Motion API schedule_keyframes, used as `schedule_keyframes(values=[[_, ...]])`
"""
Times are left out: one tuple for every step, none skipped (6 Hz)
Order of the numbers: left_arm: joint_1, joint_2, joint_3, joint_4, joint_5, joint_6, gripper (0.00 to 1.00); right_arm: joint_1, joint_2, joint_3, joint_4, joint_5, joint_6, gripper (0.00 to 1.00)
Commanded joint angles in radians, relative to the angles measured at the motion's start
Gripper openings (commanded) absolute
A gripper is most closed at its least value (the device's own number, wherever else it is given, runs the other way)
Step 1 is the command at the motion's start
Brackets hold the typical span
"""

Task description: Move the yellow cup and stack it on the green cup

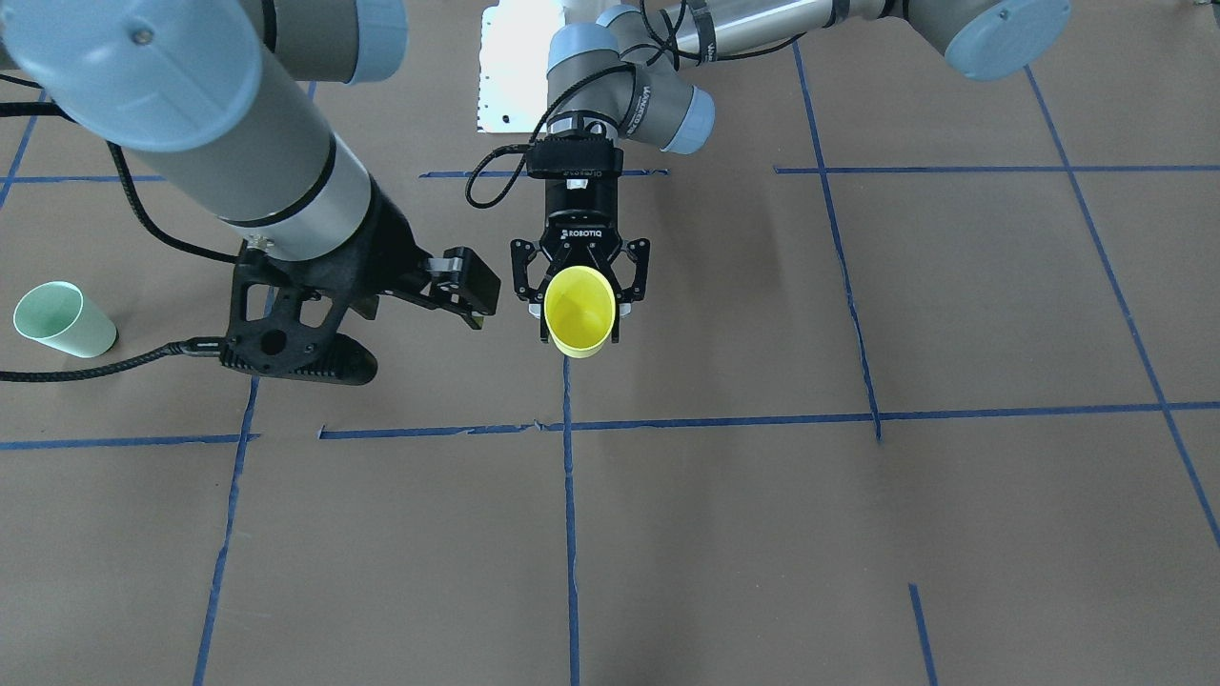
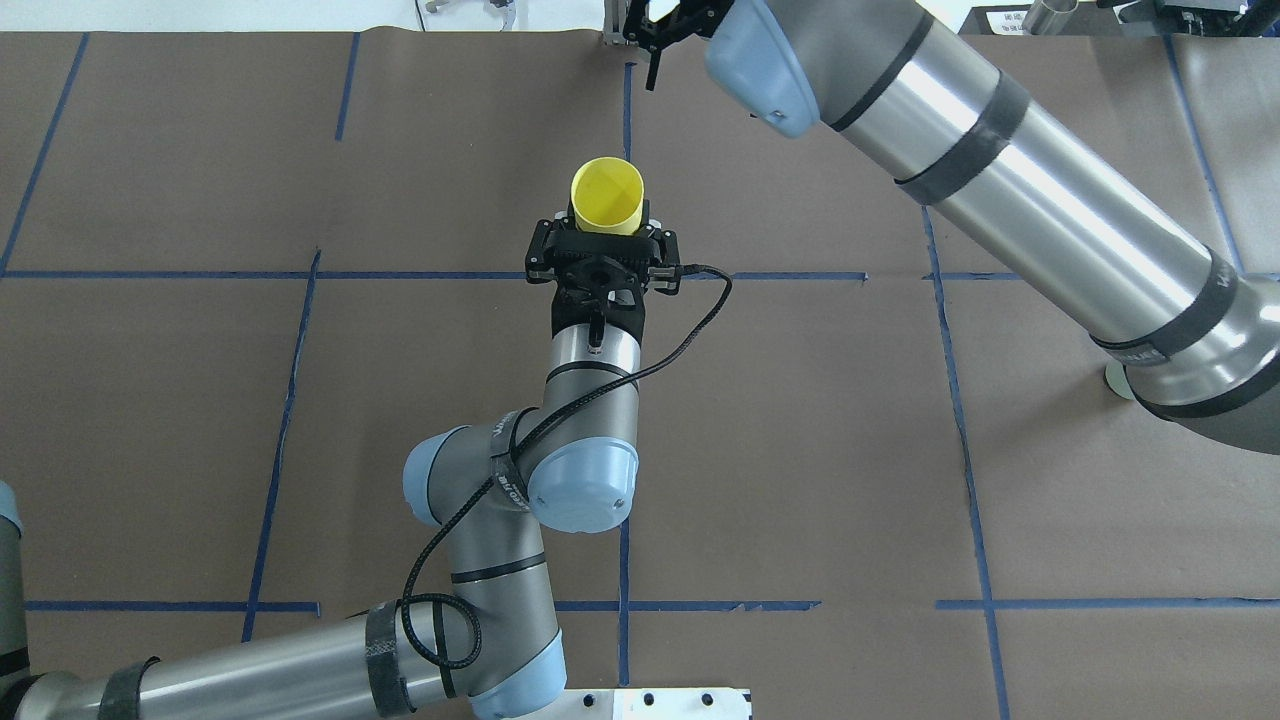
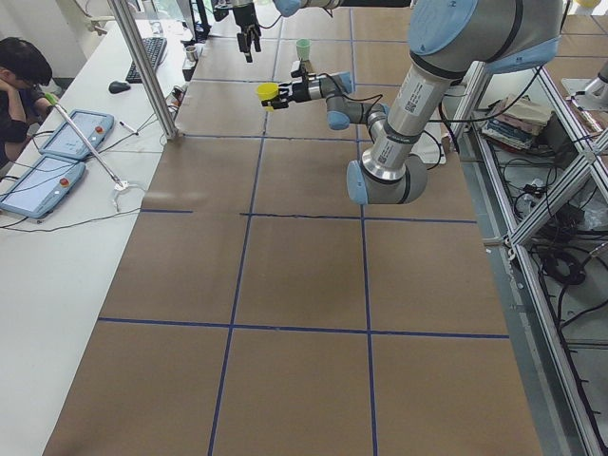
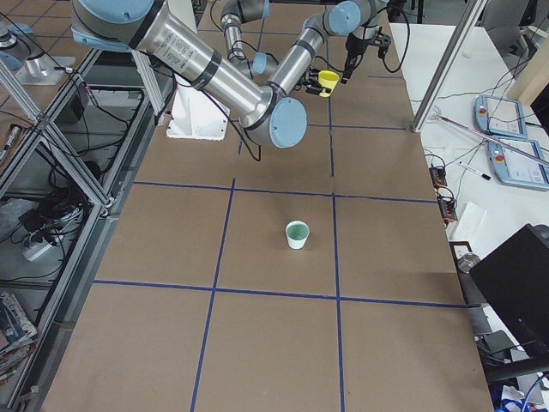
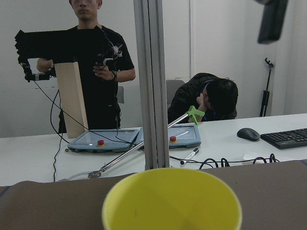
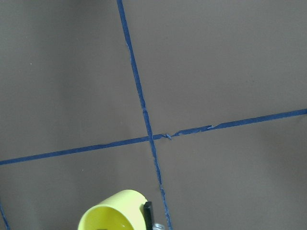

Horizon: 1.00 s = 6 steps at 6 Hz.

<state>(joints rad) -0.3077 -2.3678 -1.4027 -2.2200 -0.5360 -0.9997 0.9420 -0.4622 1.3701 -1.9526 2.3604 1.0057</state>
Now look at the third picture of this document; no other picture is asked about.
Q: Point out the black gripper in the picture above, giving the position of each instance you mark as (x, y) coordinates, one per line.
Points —
(242, 17)
(301, 90)

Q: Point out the yellow plastic cup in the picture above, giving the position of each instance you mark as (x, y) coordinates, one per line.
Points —
(266, 93)

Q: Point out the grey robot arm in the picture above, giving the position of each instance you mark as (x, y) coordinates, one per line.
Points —
(444, 39)

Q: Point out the green plastic cup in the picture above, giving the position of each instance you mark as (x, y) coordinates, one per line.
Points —
(303, 49)

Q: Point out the metal cup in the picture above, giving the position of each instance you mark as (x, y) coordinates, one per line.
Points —
(191, 54)

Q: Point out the stack of books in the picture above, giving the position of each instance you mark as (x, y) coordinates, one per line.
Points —
(517, 126)

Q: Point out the black keyboard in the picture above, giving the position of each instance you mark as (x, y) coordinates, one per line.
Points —
(154, 48)

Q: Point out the black computer mouse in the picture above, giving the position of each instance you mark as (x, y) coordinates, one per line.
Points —
(117, 87)

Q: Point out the seated person black shirt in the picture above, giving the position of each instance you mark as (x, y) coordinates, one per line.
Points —
(24, 69)

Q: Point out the lower blue teach pendant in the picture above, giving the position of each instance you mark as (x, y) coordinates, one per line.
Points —
(42, 187)

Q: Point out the aluminium frame post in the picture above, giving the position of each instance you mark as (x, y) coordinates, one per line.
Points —
(133, 40)

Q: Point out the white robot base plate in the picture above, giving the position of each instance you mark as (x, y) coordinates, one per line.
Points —
(429, 148)

